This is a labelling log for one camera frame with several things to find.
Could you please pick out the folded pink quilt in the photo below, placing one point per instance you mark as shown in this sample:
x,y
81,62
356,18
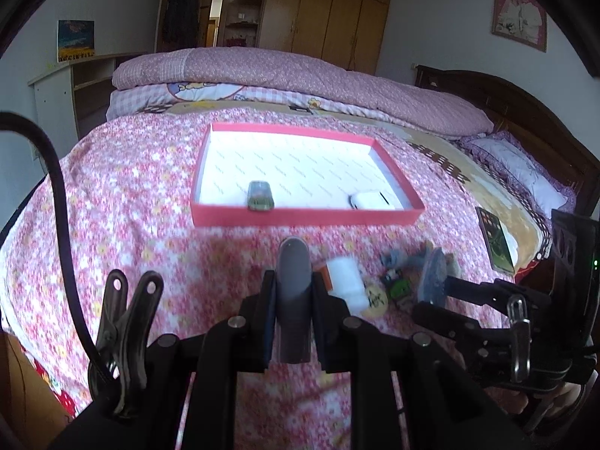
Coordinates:
x,y
281,72

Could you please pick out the dark wooden headboard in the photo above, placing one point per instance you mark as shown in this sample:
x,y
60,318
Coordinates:
x,y
515,98

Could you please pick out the person's right hand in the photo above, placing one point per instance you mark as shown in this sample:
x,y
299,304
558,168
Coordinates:
x,y
548,398

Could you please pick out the framed wall photo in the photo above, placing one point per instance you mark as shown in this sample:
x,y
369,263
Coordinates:
x,y
519,15

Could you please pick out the white bottle orange label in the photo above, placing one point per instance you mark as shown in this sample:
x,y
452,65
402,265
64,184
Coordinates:
x,y
344,277

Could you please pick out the blue and yellow painting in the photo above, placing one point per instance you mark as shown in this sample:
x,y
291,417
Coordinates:
x,y
76,40

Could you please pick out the dark smartphone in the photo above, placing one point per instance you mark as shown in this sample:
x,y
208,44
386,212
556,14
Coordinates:
x,y
498,241

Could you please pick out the yellow round chess piece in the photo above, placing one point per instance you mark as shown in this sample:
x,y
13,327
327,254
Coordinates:
x,y
375,302

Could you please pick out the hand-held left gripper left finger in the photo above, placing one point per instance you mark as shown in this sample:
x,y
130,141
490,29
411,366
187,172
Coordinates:
x,y
267,318

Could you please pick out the small green toy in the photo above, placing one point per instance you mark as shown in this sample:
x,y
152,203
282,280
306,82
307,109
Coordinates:
x,y
398,287

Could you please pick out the purple frilled pillow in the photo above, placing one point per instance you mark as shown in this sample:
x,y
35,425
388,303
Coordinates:
x,y
515,166

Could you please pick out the brown wooden board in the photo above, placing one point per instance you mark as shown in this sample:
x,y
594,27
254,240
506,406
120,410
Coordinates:
x,y
23,398

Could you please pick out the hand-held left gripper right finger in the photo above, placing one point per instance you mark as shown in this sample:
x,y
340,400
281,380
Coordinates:
x,y
319,318

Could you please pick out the metal spring clamp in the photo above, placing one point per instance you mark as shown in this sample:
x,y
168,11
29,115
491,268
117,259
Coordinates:
x,y
122,337

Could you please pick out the grey plastic toy ramp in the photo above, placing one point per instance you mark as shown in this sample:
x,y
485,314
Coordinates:
x,y
294,300

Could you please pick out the blue dragon figurine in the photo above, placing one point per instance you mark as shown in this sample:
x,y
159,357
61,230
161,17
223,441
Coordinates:
x,y
433,272

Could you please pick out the white earbud case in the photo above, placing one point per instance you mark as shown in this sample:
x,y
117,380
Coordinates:
x,y
372,200

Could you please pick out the white shelf unit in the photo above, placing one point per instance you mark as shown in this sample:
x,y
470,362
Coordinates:
x,y
51,98

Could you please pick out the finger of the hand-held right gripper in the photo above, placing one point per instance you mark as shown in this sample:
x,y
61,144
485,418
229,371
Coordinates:
x,y
445,321
473,290

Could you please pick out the wooden wardrobe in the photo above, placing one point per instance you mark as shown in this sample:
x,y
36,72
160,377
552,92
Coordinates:
x,y
328,9

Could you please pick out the pink shallow cardboard box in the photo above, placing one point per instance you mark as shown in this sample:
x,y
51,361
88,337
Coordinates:
x,y
300,173

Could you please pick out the dark hanging coat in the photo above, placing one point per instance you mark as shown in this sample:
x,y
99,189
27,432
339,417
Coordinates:
x,y
180,16

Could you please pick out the green toy car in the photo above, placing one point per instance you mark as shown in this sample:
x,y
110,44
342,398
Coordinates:
x,y
260,195

